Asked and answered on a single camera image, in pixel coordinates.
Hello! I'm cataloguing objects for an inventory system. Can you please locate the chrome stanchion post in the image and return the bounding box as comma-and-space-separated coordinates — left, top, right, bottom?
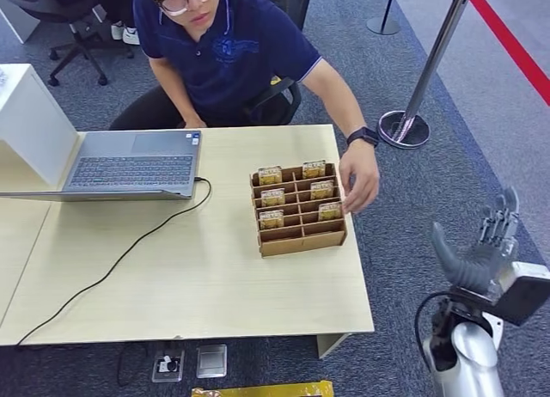
376, 0, 474, 150

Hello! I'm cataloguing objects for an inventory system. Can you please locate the black laptop power cable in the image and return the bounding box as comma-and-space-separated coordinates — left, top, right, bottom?
15, 177, 213, 350

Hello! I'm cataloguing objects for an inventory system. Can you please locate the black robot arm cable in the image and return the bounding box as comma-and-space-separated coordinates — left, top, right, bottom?
413, 290, 453, 378

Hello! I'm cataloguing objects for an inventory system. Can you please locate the light wooden table leg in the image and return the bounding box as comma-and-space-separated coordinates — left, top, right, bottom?
317, 333, 351, 360

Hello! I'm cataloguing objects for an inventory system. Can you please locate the white slanted box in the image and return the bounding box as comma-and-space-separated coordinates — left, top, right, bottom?
0, 63, 79, 189

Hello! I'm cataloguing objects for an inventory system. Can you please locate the white furniture panel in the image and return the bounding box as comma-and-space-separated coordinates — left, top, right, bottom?
0, 0, 40, 46

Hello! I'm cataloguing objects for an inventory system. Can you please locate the gold printed card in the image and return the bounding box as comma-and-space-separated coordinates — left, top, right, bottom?
258, 210, 284, 230
303, 160, 326, 180
318, 202, 343, 222
310, 180, 335, 200
257, 166, 284, 186
261, 188, 286, 208

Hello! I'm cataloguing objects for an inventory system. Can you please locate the grey open laptop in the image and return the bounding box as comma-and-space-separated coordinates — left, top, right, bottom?
0, 130, 202, 203

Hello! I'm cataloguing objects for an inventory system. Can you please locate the red barrier belt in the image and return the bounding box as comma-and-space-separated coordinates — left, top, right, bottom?
467, 0, 550, 108

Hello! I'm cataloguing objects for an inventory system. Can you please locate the black wrist camera, pale box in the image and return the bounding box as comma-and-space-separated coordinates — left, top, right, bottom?
450, 260, 550, 328

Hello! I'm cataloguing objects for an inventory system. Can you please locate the person's left hand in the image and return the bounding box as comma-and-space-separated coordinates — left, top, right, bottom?
338, 139, 381, 215

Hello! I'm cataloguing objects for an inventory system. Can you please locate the metal floor cover plate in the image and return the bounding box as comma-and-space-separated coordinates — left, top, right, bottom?
196, 343, 228, 380

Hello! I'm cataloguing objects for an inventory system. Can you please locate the floor socket with plug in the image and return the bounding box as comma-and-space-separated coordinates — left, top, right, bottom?
151, 348, 185, 384

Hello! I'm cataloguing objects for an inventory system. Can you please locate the wooden card holder rack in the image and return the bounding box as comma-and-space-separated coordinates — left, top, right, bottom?
249, 162, 349, 259

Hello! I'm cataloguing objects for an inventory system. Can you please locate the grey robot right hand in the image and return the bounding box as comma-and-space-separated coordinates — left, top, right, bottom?
432, 186, 521, 296

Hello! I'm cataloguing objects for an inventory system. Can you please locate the black swivel office chair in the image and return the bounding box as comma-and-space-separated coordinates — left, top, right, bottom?
0, 0, 135, 89

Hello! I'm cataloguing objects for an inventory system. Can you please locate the yellow floor tape strip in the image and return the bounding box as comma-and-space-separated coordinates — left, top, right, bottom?
191, 380, 335, 397

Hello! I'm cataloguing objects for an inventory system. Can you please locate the black wristwatch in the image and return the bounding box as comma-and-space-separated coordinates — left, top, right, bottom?
346, 126, 380, 149

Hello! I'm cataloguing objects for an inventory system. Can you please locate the person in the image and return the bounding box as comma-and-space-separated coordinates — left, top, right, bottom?
109, 0, 381, 215

